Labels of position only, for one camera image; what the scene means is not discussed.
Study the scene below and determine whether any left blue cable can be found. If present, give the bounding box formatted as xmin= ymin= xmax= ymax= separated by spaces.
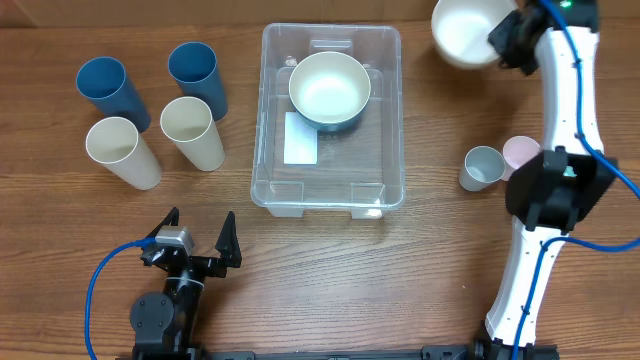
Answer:
xmin=83 ymin=237 xmax=157 ymax=360

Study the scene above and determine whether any grey small cup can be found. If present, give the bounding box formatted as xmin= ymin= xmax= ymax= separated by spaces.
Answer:
xmin=459 ymin=146 xmax=506 ymax=192

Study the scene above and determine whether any cream bowl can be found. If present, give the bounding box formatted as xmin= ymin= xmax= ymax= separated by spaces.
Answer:
xmin=288 ymin=51 xmax=372 ymax=107
xmin=431 ymin=0 xmax=518 ymax=69

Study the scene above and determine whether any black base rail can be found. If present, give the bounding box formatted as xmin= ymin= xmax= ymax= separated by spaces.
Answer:
xmin=115 ymin=343 xmax=560 ymax=360

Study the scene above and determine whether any clear plastic storage container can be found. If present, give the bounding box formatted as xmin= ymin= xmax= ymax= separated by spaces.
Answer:
xmin=250 ymin=23 xmax=406 ymax=219

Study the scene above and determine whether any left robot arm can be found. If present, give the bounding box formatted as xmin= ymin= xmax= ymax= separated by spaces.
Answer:
xmin=130 ymin=207 xmax=242 ymax=360

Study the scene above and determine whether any dark blue bowl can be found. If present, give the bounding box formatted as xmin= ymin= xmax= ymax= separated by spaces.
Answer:
xmin=294 ymin=103 xmax=368 ymax=132

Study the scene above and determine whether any white label in container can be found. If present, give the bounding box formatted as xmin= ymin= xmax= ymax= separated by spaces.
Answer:
xmin=284 ymin=112 xmax=318 ymax=165

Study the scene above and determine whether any pink small cup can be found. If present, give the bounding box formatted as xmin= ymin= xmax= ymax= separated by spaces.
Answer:
xmin=502 ymin=136 xmax=540 ymax=181

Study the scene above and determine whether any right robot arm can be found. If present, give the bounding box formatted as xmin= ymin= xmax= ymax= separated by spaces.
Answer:
xmin=468 ymin=0 xmax=617 ymax=359

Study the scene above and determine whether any right blue cable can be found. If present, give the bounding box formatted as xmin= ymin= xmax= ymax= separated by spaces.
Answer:
xmin=510 ymin=0 xmax=640 ymax=360

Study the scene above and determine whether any dark blue tall cup right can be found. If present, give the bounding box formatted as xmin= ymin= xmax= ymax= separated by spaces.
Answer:
xmin=168 ymin=42 xmax=228 ymax=121

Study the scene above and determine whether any dark blue tall cup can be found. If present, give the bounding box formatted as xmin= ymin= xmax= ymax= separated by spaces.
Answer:
xmin=168 ymin=42 xmax=228 ymax=121
xmin=76 ymin=56 xmax=151 ymax=133

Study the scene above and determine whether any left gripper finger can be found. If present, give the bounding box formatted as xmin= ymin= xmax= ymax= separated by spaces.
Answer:
xmin=147 ymin=207 xmax=180 ymax=238
xmin=215 ymin=211 xmax=242 ymax=268

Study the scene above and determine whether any cream tall cup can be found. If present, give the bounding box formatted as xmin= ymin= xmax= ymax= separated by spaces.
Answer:
xmin=85 ymin=117 xmax=162 ymax=190
xmin=160 ymin=96 xmax=225 ymax=171

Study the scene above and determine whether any blue cable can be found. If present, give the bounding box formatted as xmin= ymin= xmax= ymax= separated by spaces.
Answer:
xmin=83 ymin=237 xmax=157 ymax=360
xmin=510 ymin=0 xmax=640 ymax=360

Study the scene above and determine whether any dark blue tall cup left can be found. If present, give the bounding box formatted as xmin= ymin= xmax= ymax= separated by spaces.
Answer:
xmin=76 ymin=56 xmax=151 ymax=133

